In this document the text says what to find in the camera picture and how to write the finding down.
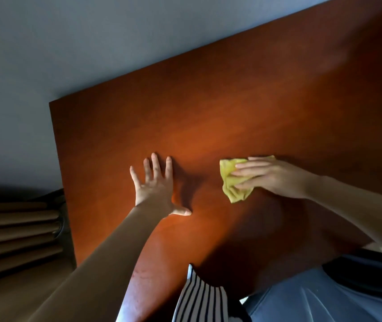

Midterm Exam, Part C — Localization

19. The person's right hand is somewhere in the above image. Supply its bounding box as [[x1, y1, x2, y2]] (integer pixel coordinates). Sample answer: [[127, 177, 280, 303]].
[[230, 156, 319, 200]]

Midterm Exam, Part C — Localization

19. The person's left hand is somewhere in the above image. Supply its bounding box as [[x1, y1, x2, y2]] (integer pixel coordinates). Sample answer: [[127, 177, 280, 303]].
[[129, 153, 192, 218]]

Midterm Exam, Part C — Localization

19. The yellow cleaning cloth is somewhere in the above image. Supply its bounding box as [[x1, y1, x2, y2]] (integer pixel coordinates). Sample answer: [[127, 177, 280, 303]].
[[219, 155, 276, 204]]

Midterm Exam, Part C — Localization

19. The black leather chair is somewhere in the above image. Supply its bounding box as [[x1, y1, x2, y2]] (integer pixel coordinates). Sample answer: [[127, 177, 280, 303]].
[[244, 244, 382, 322]]

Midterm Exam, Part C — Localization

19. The person's left forearm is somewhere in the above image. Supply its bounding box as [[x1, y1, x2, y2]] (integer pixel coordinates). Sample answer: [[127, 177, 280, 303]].
[[27, 204, 171, 322]]

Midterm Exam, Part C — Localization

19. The person's right forearm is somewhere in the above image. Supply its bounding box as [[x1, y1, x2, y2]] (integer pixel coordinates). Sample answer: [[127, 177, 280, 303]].
[[308, 176, 382, 265]]

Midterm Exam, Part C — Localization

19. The red-brown wooden table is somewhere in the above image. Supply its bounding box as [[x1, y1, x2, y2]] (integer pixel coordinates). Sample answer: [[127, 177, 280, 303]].
[[49, 0, 382, 322]]

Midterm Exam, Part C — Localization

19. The blue striped white apron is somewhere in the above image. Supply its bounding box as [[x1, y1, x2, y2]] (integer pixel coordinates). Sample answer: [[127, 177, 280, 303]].
[[172, 263, 229, 322]]

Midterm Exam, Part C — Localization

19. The brown curtain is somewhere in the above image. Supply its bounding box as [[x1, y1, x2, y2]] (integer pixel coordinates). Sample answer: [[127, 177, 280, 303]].
[[0, 189, 77, 322]]

